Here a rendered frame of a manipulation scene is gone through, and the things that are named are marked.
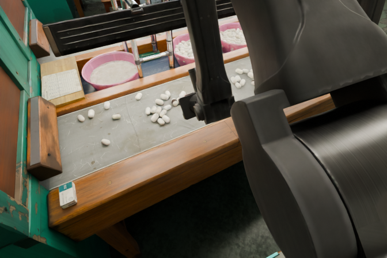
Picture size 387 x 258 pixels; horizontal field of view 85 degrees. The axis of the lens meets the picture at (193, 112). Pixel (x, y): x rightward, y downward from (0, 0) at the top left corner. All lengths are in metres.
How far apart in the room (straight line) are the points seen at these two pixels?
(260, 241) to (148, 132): 0.93
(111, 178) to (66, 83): 0.51
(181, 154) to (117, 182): 0.20
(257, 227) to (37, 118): 1.21
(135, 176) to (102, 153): 0.16
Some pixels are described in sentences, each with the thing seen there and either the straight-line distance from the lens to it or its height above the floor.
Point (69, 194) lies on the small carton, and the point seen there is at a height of 0.79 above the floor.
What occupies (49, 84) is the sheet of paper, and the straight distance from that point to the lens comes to 1.07.
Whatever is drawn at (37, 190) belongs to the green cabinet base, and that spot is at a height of 0.80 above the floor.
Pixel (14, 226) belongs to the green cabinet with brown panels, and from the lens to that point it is 0.59.
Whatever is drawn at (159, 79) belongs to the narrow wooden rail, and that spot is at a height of 0.76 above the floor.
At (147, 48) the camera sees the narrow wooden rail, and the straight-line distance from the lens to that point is 1.24.
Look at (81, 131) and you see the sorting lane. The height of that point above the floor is 0.74.
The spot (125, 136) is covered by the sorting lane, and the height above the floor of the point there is 0.74.
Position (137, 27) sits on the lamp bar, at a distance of 0.67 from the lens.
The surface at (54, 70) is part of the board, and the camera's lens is 1.16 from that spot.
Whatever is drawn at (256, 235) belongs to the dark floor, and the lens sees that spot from 1.43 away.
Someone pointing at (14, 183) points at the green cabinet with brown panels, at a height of 0.88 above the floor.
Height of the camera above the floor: 1.35
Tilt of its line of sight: 47 degrees down
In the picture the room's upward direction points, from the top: straight up
